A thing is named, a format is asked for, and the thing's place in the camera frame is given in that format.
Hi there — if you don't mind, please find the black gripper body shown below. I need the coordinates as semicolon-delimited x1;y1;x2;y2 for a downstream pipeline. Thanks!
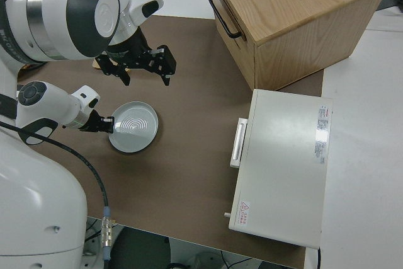
79;110;105;133
105;28;152;69

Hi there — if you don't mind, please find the gray round plate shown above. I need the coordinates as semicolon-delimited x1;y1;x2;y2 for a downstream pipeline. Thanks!
108;101;159;154

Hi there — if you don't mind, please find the small tan wooden block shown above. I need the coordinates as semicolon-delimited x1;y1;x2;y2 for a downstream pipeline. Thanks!
91;57;132;73

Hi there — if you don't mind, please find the brown table mat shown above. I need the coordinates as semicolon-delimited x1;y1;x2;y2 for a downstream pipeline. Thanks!
16;15;326;269

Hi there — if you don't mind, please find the black round floor base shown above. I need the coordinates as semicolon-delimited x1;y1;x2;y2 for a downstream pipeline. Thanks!
108;226;172;269

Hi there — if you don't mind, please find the wooden drawer box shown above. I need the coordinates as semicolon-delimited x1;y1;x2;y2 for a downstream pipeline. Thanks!
204;0;390;92

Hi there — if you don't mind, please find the white toaster oven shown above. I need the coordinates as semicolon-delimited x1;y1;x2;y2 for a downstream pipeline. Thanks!
224;88;334;249

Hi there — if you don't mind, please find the black cable with metal connector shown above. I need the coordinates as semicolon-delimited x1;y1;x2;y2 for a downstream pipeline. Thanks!
0;120;115;264

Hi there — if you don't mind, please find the black drawer handle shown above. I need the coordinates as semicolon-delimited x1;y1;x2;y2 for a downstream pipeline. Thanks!
207;0;244;40

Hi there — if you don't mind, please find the white oven door handle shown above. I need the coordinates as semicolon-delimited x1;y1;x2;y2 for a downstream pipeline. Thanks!
229;118;249;169

